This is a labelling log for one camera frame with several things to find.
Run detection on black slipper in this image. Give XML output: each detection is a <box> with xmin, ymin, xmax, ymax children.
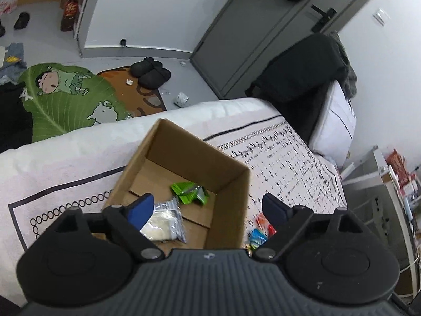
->
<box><xmin>130</xmin><ymin>57</ymin><xmax>163</xmax><ymax>77</ymax></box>
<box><xmin>137</xmin><ymin>68</ymin><xmax>172</xmax><ymax>89</ymax></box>

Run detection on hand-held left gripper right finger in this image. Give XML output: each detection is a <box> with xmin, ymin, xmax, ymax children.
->
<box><xmin>254</xmin><ymin>194</ymin><xmax>379</xmax><ymax>260</ymax></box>

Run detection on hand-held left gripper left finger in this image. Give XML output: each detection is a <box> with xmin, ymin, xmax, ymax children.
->
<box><xmin>43</xmin><ymin>194</ymin><xmax>164</xmax><ymax>263</ymax></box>

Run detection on black coat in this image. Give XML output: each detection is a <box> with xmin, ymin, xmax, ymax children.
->
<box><xmin>245</xmin><ymin>33</ymin><xmax>349</xmax><ymax>145</ymax></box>

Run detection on crumpled green snack packet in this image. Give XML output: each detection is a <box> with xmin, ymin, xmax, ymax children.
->
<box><xmin>170</xmin><ymin>182</ymin><xmax>210</xmax><ymax>206</ymax></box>

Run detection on red box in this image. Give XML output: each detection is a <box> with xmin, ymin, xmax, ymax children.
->
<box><xmin>385</xmin><ymin>149</ymin><xmax>412</xmax><ymax>188</ymax></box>

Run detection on clear packet of white snack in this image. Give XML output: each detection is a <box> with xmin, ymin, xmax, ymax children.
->
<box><xmin>140</xmin><ymin>197</ymin><xmax>187</xmax><ymax>243</ymax></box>

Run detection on black cloth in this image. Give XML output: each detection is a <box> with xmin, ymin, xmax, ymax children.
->
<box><xmin>0</xmin><ymin>84</ymin><xmax>34</xmax><ymax>154</ymax></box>

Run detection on light grey pillow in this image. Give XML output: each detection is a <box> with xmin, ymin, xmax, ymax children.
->
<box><xmin>309</xmin><ymin>81</ymin><xmax>357</xmax><ymax>163</ymax></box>

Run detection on orange red snack packet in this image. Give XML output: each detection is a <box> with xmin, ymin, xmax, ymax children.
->
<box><xmin>255</xmin><ymin>213</ymin><xmax>277</xmax><ymax>236</ymax></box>

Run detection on grey knitted sweater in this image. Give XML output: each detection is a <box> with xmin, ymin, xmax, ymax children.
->
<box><xmin>329</xmin><ymin>30</ymin><xmax>358</xmax><ymax>99</ymax></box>

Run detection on blue snack packet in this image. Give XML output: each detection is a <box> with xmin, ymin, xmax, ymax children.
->
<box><xmin>245</xmin><ymin>229</ymin><xmax>268</xmax><ymax>251</ymax></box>

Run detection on white light switch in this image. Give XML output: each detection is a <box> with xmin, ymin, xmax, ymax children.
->
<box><xmin>373</xmin><ymin>8</ymin><xmax>391</xmax><ymax>26</ymax></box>

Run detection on white shelf unit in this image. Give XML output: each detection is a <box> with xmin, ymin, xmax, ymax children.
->
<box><xmin>342</xmin><ymin>145</ymin><xmax>421</xmax><ymax>297</ymax></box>

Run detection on blue jeans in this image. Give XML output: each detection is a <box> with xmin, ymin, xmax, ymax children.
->
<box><xmin>0</xmin><ymin>42</ymin><xmax>27</xmax><ymax>86</ymax></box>

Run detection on grey door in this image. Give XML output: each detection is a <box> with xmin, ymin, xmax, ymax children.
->
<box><xmin>190</xmin><ymin>0</ymin><xmax>393</xmax><ymax>98</ymax></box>

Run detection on green cartoon floor mat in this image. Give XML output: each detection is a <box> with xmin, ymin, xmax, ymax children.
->
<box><xmin>18</xmin><ymin>63</ymin><xmax>167</xmax><ymax>144</ymax></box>

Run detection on white plastic bag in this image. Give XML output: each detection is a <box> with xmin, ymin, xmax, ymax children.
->
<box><xmin>0</xmin><ymin>0</ymin><xmax>18</xmax><ymax>15</ymax></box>

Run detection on black door handle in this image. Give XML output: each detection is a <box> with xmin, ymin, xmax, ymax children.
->
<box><xmin>311</xmin><ymin>5</ymin><xmax>337</xmax><ymax>30</ymax></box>

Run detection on brown cardboard box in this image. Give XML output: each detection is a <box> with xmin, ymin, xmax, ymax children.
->
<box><xmin>90</xmin><ymin>118</ymin><xmax>252</xmax><ymax>251</ymax></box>

